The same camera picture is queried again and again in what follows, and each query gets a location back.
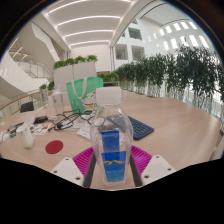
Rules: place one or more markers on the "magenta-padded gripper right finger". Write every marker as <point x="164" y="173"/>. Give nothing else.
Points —
<point x="143" y="160"/>

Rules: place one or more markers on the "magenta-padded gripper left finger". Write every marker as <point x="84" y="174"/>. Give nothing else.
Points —
<point x="81" y="161"/>

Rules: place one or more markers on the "clear bottle blue label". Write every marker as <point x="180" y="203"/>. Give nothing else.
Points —
<point x="111" y="141"/>

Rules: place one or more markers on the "flat round red coaster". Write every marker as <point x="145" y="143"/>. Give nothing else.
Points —
<point x="54" y="147"/>

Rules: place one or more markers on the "dark blue keyboard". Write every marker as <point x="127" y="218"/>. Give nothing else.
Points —
<point x="141" y="128"/>

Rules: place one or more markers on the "colourful sticker sheet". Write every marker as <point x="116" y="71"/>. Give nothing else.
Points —
<point x="41" y="128"/>

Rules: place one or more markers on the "black pouch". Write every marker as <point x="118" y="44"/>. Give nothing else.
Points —
<point x="41" y="119"/>

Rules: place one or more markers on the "white cup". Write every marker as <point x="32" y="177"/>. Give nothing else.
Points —
<point x="25" y="136"/>

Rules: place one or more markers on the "clear bottle white cap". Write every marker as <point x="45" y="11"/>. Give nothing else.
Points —
<point x="58" y="101"/>

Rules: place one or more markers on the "green tote bag cat print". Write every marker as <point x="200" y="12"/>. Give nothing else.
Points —
<point x="78" y="91"/>

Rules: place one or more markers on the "black chair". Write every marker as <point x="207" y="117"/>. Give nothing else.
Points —
<point x="27" y="107"/>

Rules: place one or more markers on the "glass railing wooden handrail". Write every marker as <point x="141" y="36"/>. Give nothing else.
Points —
<point x="20" y="101"/>

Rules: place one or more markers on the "white cabinet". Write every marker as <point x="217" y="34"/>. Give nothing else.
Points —
<point x="75" y="75"/>

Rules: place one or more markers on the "low planter with plants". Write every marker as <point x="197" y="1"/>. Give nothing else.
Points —
<point x="108" y="77"/>

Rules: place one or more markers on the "green plant hedge row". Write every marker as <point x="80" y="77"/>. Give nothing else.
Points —
<point x="180" y="75"/>

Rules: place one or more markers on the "green plants atop cabinet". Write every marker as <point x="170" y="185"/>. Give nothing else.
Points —
<point x="75" y="61"/>

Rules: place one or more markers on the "ceiling light strips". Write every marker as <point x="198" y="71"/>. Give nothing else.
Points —
<point x="88" y="23"/>

